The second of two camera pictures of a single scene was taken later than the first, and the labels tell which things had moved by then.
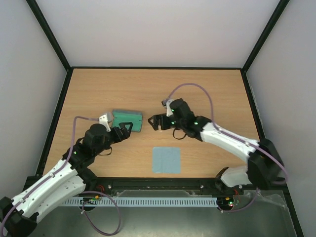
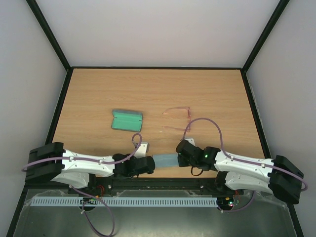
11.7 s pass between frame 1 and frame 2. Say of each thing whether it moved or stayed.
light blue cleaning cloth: moved
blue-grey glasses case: stayed
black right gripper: moved
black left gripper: moved
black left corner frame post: stayed
